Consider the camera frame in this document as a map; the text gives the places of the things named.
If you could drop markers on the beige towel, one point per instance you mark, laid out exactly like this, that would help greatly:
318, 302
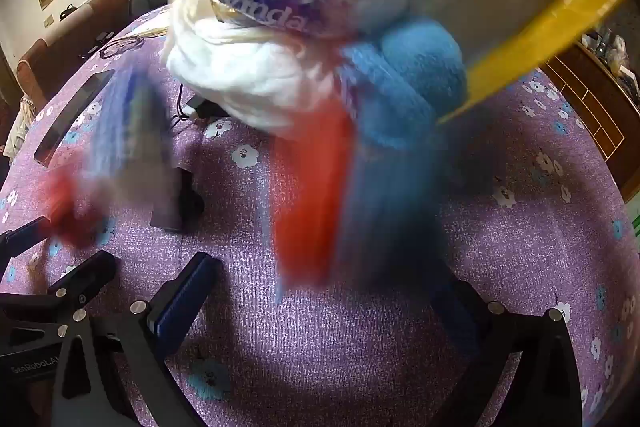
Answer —
20, 127

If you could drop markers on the black phone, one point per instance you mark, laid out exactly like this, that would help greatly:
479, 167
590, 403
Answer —
75, 114

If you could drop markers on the blue fuzzy cloth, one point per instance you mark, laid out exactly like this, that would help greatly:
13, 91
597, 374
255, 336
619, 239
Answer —
415, 72

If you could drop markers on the pile of assorted clutter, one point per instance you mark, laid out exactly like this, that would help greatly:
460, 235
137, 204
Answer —
610, 52

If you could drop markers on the white cloth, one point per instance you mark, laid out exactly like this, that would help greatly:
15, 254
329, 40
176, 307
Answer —
240, 72

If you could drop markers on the small blue white packet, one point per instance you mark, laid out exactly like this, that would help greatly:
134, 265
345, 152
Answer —
125, 132

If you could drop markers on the red plastic bag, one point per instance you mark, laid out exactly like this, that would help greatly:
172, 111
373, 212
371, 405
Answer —
310, 187

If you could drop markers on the wooden cabinet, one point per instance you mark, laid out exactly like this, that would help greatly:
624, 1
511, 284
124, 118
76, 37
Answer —
590, 107

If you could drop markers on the wall socket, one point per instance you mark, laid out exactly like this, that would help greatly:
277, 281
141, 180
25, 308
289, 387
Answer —
48, 21

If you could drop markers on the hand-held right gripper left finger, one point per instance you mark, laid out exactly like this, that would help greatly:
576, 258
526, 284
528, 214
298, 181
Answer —
186, 301

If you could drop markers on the brown chair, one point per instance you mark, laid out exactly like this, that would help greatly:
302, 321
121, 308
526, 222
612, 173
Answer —
55, 42

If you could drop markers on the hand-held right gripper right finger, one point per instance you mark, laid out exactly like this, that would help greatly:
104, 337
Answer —
492, 332

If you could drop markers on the dark blue cloth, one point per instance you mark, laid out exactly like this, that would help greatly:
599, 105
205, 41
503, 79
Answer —
395, 217

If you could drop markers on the red packet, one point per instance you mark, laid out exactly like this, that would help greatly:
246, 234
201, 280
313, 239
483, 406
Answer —
65, 207

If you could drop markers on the bamboo print panel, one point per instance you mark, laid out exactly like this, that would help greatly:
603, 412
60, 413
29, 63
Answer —
636, 229

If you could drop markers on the yellow-rimmed white tray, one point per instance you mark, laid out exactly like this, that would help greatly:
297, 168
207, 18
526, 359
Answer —
525, 52

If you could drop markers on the black bag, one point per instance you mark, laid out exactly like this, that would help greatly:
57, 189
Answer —
68, 11

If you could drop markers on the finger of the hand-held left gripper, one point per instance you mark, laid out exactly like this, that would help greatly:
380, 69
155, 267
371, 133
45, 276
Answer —
27, 234
90, 272

